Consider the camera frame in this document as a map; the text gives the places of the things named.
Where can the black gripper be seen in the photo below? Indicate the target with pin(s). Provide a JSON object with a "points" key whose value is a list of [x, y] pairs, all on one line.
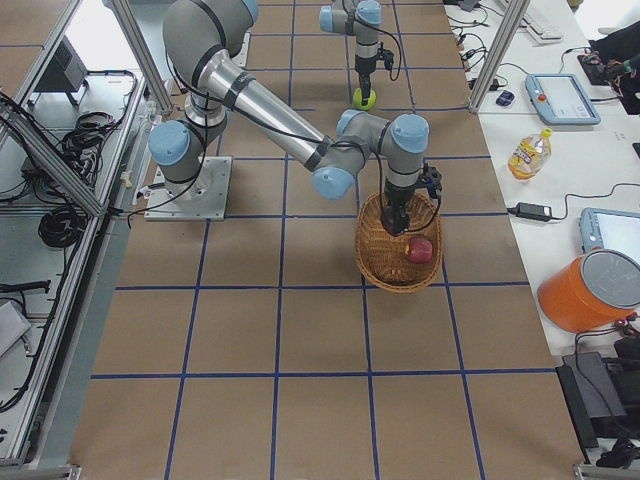
{"points": [[397, 197], [365, 76]]}

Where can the dark red apple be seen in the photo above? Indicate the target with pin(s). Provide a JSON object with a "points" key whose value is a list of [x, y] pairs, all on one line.
{"points": [[394, 224]]}

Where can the green apple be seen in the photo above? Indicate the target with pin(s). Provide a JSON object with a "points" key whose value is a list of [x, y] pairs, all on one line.
{"points": [[360, 102]]}

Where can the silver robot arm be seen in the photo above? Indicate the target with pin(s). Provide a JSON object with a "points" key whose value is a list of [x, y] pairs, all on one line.
{"points": [[201, 39], [361, 20]]}

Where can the woven wicker basket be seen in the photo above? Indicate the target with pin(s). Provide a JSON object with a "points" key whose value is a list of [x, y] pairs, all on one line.
{"points": [[383, 259]]}

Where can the black power adapter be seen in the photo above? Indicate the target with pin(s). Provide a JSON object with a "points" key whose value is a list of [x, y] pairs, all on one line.
{"points": [[531, 211]]}

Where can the dark blue small pouch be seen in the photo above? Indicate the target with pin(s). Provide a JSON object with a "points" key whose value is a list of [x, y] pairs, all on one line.
{"points": [[505, 99]]}

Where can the yellow drink bottle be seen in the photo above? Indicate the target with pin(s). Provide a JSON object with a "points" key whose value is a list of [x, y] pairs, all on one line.
{"points": [[530, 155]]}

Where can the blue teach pendant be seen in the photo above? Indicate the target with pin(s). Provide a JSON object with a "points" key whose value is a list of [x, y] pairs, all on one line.
{"points": [[559, 100], [610, 229]]}

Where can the orange bucket with grey lid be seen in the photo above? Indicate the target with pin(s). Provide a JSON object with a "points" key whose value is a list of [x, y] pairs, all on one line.
{"points": [[595, 289]]}

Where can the black laptop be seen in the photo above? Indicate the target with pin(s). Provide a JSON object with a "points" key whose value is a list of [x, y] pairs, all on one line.
{"points": [[593, 402]]}

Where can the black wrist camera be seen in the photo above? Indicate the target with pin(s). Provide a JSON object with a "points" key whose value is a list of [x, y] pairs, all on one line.
{"points": [[386, 56], [431, 179]]}

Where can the aluminium frame post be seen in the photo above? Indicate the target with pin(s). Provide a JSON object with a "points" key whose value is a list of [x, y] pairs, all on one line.
{"points": [[500, 44]]}

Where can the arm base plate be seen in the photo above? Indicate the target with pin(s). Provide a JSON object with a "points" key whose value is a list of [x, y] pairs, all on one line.
{"points": [[205, 199]]}

